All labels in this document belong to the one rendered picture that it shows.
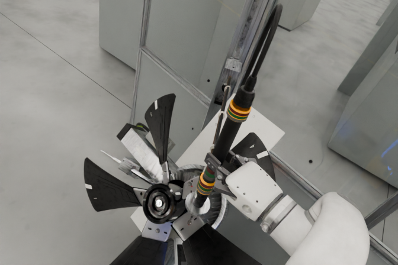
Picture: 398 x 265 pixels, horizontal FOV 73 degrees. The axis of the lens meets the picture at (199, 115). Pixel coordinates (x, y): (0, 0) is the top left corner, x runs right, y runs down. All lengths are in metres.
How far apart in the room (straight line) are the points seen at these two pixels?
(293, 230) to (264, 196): 0.08
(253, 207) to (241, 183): 0.05
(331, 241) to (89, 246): 1.83
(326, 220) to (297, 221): 0.10
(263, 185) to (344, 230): 0.19
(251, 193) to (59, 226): 1.79
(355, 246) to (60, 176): 2.21
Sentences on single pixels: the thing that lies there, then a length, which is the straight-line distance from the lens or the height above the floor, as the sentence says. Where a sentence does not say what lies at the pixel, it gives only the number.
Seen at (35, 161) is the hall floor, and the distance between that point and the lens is 2.58.
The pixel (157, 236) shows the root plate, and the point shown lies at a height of 1.09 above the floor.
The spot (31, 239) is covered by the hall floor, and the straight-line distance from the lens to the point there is 2.22.
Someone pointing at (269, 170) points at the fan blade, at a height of 1.42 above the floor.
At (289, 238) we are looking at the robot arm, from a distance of 0.57.
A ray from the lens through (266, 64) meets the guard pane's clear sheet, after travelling 1.34.
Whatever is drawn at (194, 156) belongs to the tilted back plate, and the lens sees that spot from 1.12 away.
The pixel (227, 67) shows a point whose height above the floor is 1.42.
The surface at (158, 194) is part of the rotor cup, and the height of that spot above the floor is 1.24.
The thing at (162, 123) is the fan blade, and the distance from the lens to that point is 0.92.
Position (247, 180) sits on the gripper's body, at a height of 1.53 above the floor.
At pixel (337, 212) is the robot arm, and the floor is 1.64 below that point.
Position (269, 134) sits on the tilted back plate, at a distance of 1.05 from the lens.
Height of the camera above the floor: 1.96
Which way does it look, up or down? 39 degrees down
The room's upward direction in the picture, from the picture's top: 18 degrees clockwise
